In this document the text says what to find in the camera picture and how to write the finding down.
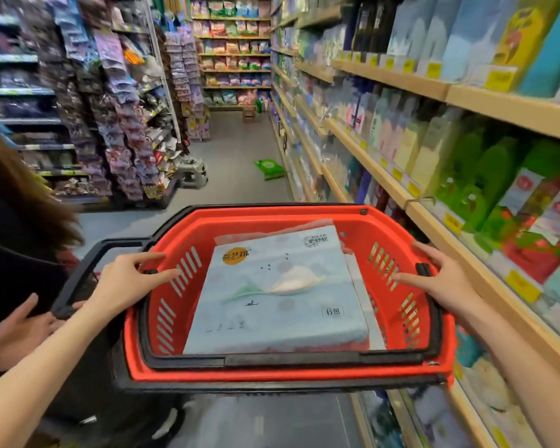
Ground person's left hand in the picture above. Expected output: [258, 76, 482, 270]
[85, 252, 182, 319]

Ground person's right hand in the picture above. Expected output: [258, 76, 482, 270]
[392, 241, 483, 319]

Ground red shopping basket black handles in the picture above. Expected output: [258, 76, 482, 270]
[51, 203, 457, 393]

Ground person's right forearm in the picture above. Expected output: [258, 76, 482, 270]
[457, 294, 560, 432]

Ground person's left forearm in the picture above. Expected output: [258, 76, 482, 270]
[0, 299, 131, 448]

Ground white tissue pack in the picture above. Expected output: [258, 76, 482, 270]
[343, 253, 387, 352]

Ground grey step stool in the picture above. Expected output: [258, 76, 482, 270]
[176, 156, 209, 190]

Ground pale blue tissue pack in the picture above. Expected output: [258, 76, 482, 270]
[183, 226, 371, 355]

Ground group of green packs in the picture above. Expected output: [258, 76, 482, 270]
[433, 128, 560, 235]

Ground group of red packs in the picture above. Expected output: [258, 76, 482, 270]
[475, 168, 560, 286]

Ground group of pale printed packs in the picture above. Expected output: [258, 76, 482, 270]
[360, 322, 549, 448]

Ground row of pastel packs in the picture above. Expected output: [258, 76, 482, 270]
[327, 78, 465, 194]

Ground green pack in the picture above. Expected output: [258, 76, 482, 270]
[254, 158, 287, 181]

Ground rack of hanging purple packets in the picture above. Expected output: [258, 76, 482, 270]
[42, 0, 184, 204]

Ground wooden shelving unit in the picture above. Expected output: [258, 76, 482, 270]
[268, 0, 560, 448]

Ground narrow rack of hanging packets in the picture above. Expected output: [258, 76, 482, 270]
[161, 22, 211, 142]

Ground row of yellow price tags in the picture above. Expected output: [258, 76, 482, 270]
[338, 50, 560, 350]

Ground metal shelf unit with goods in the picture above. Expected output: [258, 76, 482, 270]
[0, 13, 110, 206]

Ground shelf of pink green packets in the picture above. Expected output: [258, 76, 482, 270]
[189, 0, 272, 112]

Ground row of pale blue packs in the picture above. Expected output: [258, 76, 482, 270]
[386, 0, 511, 82]

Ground row of black packs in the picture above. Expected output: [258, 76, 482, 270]
[350, 0, 399, 56]

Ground teal pack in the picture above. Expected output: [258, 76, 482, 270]
[518, 0, 560, 99]

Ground yellow printed pack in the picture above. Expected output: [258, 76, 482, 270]
[492, 0, 560, 91]

